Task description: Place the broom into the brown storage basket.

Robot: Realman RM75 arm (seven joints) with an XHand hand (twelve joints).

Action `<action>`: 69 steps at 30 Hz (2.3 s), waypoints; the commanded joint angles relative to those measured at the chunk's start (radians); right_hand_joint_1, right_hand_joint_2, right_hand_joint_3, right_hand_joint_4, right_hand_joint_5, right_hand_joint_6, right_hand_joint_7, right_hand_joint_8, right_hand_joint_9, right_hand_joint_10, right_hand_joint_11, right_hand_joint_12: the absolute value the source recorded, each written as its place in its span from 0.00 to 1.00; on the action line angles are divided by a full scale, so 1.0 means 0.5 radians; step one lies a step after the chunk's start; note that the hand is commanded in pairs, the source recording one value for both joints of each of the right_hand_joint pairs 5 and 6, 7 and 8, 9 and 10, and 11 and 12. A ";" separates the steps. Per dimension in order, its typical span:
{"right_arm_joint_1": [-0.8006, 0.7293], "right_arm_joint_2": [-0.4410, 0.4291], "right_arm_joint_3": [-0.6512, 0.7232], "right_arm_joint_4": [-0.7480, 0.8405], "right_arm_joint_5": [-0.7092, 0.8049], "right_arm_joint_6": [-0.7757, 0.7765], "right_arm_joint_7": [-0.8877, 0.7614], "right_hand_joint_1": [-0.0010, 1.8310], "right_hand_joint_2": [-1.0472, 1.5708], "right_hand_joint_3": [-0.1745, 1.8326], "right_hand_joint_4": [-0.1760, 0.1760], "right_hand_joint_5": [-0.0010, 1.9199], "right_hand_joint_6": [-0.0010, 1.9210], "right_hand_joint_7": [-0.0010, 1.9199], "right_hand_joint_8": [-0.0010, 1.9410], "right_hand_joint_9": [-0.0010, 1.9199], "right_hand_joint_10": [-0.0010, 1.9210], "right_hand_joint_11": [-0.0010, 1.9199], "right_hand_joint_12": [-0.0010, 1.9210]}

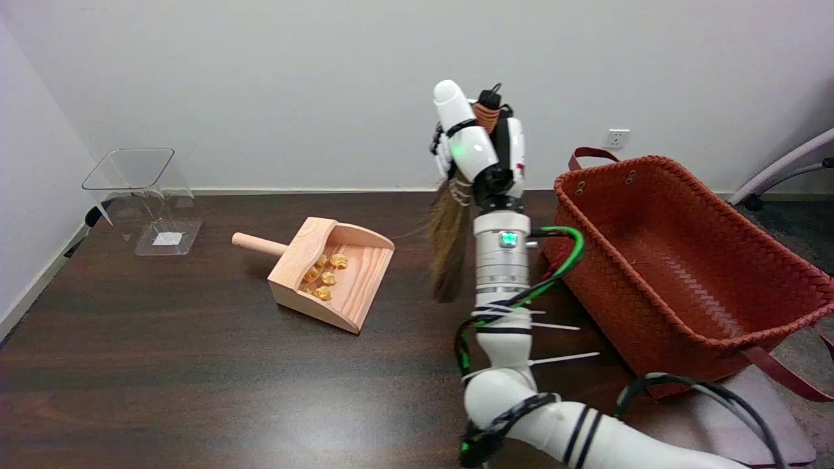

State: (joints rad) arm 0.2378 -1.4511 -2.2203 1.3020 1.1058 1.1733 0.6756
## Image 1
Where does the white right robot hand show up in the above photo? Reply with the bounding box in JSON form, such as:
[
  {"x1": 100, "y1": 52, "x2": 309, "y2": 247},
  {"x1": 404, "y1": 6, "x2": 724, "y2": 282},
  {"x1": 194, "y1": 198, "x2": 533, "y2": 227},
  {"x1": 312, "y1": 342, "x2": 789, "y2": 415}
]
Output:
[{"x1": 429, "y1": 79, "x2": 526, "y2": 205}]

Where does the black looping robot cable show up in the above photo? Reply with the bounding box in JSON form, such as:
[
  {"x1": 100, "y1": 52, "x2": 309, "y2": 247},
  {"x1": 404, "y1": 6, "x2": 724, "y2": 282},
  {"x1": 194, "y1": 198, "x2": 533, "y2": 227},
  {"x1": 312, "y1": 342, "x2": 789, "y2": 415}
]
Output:
[{"x1": 616, "y1": 373, "x2": 789, "y2": 469}]

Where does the white zip tie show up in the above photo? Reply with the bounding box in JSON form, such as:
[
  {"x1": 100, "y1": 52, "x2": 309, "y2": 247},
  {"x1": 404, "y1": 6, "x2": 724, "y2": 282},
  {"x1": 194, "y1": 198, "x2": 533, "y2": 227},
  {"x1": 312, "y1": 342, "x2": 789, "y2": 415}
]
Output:
[
  {"x1": 528, "y1": 352, "x2": 601, "y2": 367},
  {"x1": 485, "y1": 303, "x2": 581, "y2": 331}
]

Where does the clear acrylic container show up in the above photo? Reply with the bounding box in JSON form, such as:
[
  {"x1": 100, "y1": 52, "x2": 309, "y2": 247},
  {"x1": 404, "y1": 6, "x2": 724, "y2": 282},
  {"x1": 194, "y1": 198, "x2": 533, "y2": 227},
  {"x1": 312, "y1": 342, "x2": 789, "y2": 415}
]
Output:
[{"x1": 82, "y1": 149, "x2": 203, "y2": 257}]

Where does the black clamp with cable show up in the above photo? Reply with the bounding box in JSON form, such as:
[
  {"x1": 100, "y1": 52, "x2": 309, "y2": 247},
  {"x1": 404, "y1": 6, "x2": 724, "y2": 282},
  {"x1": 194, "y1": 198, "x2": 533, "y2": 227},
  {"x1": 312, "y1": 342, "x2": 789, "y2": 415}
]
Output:
[{"x1": 64, "y1": 199, "x2": 115, "y2": 259}]

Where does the grey office chair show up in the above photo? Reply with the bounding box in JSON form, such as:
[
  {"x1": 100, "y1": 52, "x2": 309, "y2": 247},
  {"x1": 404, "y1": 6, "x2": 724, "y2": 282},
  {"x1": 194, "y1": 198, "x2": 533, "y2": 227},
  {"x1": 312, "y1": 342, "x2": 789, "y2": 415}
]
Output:
[{"x1": 728, "y1": 127, "x2": 834, "y2": 210}]

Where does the wooden dustpan with handle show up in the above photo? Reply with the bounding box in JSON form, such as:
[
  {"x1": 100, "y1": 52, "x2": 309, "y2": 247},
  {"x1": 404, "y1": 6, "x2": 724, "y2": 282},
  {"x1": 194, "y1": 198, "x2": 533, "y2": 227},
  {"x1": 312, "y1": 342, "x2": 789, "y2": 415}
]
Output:
[{"x1": 232, "y1": 217, "x2": 396, "y2": 335}]

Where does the small straw hand broom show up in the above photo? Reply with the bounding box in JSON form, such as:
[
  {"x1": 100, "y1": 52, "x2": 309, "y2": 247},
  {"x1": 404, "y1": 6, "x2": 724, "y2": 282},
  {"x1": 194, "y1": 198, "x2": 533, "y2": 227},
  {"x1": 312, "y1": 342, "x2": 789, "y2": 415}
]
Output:
[{"x1": 409, "y1": 83, "x2": 510, "y2": 304}]

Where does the brown woven storage basket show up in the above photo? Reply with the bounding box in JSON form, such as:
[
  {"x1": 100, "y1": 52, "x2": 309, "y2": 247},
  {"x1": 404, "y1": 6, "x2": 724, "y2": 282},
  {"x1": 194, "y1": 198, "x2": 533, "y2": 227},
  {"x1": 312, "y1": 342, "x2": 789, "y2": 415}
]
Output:
[{"x1": 543, "y1": 147, "x2": 834, "y2": 402}]

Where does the green and black cable bundle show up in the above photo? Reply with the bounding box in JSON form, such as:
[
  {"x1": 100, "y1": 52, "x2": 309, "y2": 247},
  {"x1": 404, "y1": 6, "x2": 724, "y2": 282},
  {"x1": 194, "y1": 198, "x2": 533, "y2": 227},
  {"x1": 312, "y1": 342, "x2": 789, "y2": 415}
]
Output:
[{"x1": 454, "y1": 225, "x2": 586, "y2": 469}]

